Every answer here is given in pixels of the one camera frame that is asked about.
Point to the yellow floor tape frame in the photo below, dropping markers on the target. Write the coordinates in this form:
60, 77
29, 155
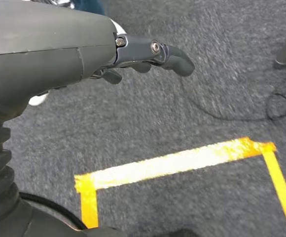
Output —
158, 166

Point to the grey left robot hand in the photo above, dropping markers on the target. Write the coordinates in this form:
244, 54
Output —
47, 49

